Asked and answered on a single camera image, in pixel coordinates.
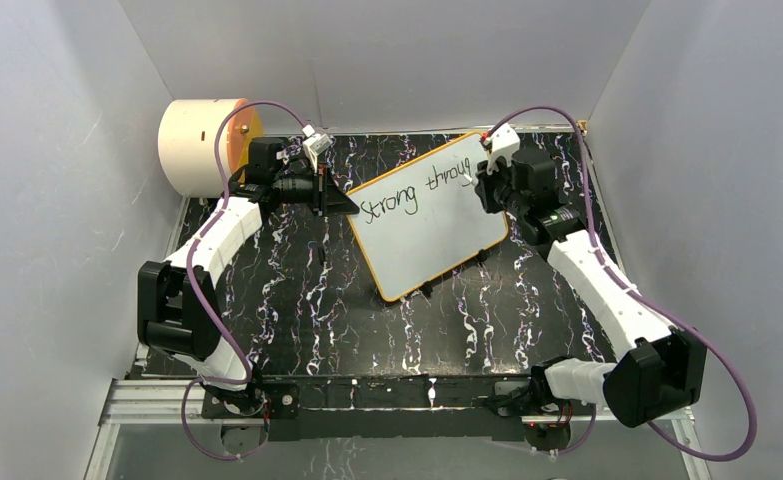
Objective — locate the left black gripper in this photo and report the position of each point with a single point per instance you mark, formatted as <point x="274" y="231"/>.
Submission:
<point x="327" y="198"/>

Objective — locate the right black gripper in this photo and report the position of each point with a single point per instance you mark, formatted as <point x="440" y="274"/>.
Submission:
<point x="485" y="181"/>

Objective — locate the yellow framed whiteboard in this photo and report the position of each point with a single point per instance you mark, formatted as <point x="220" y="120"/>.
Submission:
<point x="423" y="219"/>

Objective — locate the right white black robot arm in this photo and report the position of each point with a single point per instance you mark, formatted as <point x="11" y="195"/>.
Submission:
<point x="658" y="368"/>

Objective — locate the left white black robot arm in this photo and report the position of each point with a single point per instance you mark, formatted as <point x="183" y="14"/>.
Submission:
<point x="177" y="308"/>

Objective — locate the cream cylindrical drum orange face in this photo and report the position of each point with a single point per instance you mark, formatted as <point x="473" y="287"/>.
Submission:
<point x="186" y="143"/>

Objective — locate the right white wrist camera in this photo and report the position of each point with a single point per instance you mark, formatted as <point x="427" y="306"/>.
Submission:
<point x="500" y="144"/>

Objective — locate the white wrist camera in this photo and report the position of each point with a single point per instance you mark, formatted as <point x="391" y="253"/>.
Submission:
<point x="500" y="144"/>
<point x="315" y="142"/>

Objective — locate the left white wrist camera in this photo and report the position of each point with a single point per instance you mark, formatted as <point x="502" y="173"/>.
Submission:
<point x="315" y="142"/>

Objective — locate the aluminium front frame rail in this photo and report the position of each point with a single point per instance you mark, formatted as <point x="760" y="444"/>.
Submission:
<point x="410" y="427"/>

